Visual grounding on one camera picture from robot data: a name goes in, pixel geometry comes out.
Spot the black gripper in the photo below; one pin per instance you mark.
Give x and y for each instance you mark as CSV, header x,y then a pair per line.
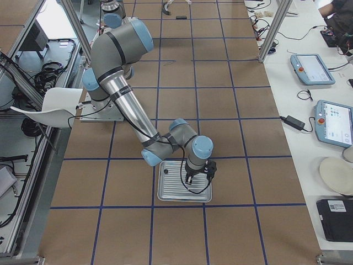
x,y
191,174

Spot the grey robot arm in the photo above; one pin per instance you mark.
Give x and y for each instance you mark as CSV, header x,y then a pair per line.
x,y
113,13
157,147

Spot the ribbed metal tray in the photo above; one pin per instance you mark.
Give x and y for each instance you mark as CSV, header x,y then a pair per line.
x,y
172,186

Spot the black power adapter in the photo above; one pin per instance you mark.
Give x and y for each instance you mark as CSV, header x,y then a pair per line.
x,y
293,122

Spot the white plastic chair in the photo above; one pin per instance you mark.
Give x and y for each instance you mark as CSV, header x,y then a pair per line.
x,y
58,109

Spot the white plate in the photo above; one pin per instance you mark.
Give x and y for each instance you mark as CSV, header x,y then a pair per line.
x,y
337,175

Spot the blue teach pendant near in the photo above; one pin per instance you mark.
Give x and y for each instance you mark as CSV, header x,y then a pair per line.
x,y
333,123

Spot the blue teach pendant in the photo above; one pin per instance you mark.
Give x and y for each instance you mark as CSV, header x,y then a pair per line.
x,y
333,123
311,70

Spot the black laptop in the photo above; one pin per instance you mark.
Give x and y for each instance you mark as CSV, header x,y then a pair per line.
x,y
336,219

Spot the black brake pad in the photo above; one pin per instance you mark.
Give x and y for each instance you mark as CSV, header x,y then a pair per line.
x,y
182,17

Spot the blue teach pendant far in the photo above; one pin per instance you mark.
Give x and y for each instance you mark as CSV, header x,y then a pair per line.
x,y
311,70

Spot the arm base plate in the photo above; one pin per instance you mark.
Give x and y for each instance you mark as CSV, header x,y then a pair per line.
x,y
104,111

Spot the aluminium frame post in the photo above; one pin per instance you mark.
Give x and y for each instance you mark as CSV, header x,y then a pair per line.
x,y
274,28

